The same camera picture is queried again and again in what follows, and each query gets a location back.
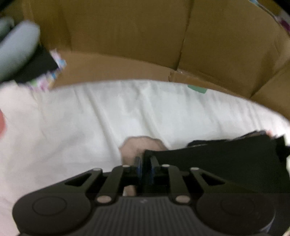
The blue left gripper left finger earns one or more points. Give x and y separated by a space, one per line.
138 166

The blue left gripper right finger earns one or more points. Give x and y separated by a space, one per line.
155 167

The black bear-pattern shorts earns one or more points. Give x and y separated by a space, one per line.
254 161

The cream bear print duvet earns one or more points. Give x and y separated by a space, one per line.
52 136

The black cloth under pillow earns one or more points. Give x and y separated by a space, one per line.
40 63

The brown cardboard box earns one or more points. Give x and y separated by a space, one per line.
231 46

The light blue neck pillow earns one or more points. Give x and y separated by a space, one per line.
17 47

